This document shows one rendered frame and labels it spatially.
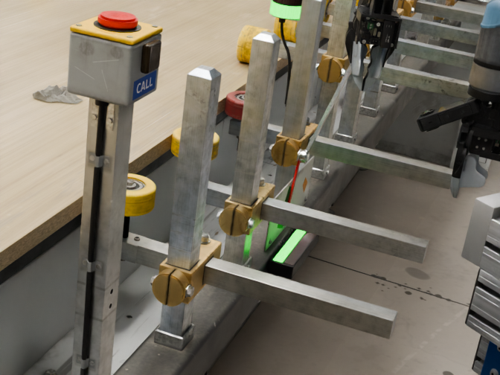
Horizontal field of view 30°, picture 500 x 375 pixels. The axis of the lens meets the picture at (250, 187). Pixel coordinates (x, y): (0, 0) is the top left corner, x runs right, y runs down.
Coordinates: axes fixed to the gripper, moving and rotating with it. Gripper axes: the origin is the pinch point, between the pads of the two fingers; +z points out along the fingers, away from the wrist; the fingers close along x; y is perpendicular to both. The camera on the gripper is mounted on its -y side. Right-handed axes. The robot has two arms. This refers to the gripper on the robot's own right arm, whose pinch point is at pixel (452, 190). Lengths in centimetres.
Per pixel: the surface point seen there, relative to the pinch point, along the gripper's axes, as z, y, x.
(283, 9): -27.9, -34.9, -7.1
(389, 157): -3.5, -12.4, -0.8
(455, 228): 83, -7, 174
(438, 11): -12, -22, 98
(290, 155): -2.2, -29.2, -8.6
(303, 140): -4.2, -28.0, -5.1
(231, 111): -6.0, -43.1, -3.9
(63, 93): -9, -68, -23
